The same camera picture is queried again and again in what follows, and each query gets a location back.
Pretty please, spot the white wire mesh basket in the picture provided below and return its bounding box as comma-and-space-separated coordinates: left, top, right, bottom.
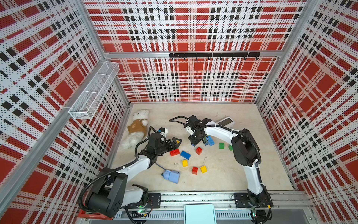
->
69, 62, 119, 120

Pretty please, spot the light blue tray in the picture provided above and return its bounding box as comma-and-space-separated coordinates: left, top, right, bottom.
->
184, 204, 217, 224

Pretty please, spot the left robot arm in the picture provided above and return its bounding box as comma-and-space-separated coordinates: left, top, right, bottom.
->
77, 127, 182, 218

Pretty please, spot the white digital clock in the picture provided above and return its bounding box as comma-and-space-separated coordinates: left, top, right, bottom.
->
217, 117, 235, 128

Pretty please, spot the red square lego brick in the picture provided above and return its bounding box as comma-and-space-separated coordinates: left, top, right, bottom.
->
192, 167, 198, 175

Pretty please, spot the red tool box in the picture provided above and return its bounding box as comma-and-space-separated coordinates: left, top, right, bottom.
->
78, 210, 113, 220

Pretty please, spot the yellow small lego brick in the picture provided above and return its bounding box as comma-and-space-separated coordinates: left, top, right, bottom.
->
200, 166, 208, 174

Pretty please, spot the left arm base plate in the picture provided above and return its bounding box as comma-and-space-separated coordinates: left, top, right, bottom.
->
127, 193, 162, 209

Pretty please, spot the light blue long lego brick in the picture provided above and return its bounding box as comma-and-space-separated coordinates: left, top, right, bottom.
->
205, 136, 214, 146

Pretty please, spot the white teddy bear brown shirt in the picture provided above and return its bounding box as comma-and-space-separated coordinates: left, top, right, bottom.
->
120, 110, 149, 150

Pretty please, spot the red long lego brick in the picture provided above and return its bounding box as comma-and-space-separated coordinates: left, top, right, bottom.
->
169, 149, 180, 157

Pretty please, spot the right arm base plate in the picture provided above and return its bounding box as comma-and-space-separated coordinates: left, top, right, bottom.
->
234, 191, 274, 208

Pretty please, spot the red small lego brick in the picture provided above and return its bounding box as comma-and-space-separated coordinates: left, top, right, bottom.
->
195, 147, 203, 155

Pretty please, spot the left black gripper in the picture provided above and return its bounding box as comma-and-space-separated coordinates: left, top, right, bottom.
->
155, 137, 181, 155

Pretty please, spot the black hook rail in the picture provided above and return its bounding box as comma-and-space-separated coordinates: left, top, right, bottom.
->
169, 52, 261, 59

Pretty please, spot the light blue charger with cable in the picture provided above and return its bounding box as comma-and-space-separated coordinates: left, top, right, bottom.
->
155, 163, 180, 184

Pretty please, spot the yellow square lego brick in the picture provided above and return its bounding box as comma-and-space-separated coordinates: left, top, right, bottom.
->
182, 160, 188, 167

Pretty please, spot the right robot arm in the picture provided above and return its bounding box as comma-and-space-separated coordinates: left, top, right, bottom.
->
169, 115, 273, 208

